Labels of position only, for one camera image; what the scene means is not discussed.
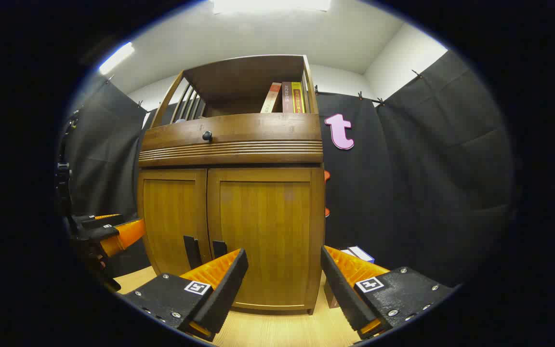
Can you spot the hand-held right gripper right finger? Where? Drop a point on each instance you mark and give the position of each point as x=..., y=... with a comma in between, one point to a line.
x=342, y=294

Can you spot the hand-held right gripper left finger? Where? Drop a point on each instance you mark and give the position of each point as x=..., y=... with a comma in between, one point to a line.
x=224, y=289

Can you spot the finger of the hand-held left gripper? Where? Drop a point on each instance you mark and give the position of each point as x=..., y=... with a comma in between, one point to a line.
x=128, y=233
x=95, y=220

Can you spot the wooden cabinet door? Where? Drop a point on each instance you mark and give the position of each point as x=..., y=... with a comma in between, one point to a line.
x=174, y=217
x=268, y=217

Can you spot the wooden double-door shoe cabinet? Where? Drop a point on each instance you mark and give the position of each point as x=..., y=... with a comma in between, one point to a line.
x=239, y=77

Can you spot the small white and blue box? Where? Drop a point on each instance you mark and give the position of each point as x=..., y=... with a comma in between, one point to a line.
x=362, y=253

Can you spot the black backdrop cloth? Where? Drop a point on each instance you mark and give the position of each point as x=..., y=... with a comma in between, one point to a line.
x=412, y=193

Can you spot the wooden drawer with black knob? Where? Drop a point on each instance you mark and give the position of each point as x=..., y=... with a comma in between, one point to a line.
x=258, y=132

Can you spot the narrow ceiling light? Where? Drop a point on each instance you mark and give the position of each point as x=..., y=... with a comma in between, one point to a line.
x=116, y=58

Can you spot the tan and red book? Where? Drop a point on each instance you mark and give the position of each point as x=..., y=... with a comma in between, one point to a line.
x=271, y=99

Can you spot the dark brown book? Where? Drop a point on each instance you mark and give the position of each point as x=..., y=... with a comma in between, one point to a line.
x=286, y=96

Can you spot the yellow book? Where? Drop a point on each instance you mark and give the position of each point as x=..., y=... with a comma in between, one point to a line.
x=297, y=96

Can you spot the large ceiling light panel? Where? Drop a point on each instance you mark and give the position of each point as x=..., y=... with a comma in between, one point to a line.
x=270, y=5

